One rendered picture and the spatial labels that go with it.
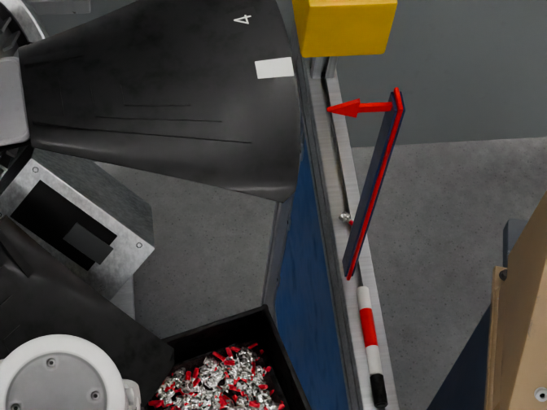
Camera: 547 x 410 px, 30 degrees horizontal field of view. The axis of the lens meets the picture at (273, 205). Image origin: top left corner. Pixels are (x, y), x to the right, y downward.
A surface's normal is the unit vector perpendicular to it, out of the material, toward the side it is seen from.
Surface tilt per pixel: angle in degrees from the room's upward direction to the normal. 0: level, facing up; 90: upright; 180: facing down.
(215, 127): 18
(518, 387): 46
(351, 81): 90
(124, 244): 50
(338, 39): 90
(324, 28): 90
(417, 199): 0
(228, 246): 0
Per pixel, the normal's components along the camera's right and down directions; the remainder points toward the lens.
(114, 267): 0.14, 0.32
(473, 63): 0.11, 0.86
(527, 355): -0.07, 0.24
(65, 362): 0.14, -0.33
